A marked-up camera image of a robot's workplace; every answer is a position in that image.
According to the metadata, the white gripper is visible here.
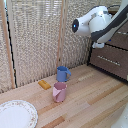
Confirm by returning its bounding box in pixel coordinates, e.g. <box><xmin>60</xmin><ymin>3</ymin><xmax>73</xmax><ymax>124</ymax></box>
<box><xmin>91</xmin><ymin>39</ymin><xmax>108</xmax><ymax>50</ymax></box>

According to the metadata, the pink cup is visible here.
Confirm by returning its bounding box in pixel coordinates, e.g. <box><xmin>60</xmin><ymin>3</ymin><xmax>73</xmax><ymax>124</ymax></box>
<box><xmin>52</xmin><ymin>81</ymin><xmax>68</xmax><ymax>103</ymax></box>

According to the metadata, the dark wooden cabinet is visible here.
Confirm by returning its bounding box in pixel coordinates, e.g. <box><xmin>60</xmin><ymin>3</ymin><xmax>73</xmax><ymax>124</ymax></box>
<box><xmin>87</xmin><ymin>8</ymin><xmax>128</xmax><ymax>83</ymax></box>

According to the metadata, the blue mug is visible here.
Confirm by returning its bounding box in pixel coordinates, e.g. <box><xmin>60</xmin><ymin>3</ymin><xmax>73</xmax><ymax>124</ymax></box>
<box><xmin>55</xmin><ymin>65</ymin><xmax>72</xmax><ymax>83</ymax></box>

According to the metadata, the yellow block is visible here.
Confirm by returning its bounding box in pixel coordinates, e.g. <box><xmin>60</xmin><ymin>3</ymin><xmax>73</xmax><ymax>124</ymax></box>
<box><xmin>37</xmin><ymin>79</ymin><xmax>52</xmax><ymax>91</ymax></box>

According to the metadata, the white patterned plate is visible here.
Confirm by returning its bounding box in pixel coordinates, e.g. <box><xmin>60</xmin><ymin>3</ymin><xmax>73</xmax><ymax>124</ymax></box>
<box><xmin>0</xmin><ymin>99</ymin><xmax>39</xmax><ymax>128</ymax></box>

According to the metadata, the silver drawer handle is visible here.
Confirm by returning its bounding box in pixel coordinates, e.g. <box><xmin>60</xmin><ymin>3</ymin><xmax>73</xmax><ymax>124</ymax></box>
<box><xmin>96</xmin><ymin>54</ymin><xmax>122</xmax><ymax>67</ymax></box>

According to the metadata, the wooden post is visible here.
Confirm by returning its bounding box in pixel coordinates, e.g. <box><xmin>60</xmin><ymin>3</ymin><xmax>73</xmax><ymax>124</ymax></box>
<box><xmin>55</xmin><ymin>0</ymin><xmax>68</xmax><ymax>68</ymax></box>

